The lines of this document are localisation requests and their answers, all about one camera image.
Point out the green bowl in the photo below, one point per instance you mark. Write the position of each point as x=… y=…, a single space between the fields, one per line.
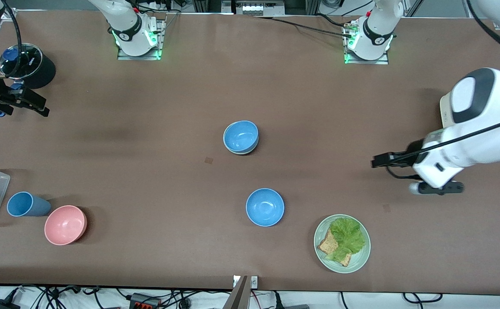
x=245 y=152

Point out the pale green plate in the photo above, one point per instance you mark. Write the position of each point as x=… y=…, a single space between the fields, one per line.
x=359 y=262

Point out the grey metal pole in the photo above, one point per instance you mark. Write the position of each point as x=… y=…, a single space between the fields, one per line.
x=238 y=296

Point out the small white bracket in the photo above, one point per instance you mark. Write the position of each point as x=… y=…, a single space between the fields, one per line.
x=254 y=282

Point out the green lettuce leaf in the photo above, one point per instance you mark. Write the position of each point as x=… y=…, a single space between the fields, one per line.
x=349 y=236

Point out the blue cup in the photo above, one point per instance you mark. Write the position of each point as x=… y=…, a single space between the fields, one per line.
x=28 y=205

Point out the pink bowl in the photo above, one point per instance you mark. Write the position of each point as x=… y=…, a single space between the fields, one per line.
x=65 y=225

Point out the brown bread slice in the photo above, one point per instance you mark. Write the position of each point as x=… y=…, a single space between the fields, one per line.
x=328 y=245

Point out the glass lid blue knob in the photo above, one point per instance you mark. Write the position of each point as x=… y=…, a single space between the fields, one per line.
x=30 y=58

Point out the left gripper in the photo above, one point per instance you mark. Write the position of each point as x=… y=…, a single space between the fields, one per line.
x=412 y=152

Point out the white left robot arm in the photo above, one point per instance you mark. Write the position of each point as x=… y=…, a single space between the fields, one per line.
x=490 y=98

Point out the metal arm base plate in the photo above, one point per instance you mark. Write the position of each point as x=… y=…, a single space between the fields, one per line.
x=383 y=61
x=155 y=56

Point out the blue bowl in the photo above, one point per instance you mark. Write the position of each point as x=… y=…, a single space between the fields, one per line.
x=265 y=207
x=240 y=135

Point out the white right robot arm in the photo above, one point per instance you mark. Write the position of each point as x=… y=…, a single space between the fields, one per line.
x=125 y=25

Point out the black power adapter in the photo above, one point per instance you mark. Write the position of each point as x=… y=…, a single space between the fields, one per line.
x=1 y=305

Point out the red black power strip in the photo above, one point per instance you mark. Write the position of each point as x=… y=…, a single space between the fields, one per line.
x=144 y=301

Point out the white toaster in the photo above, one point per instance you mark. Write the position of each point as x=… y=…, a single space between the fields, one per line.
x=445 y=109

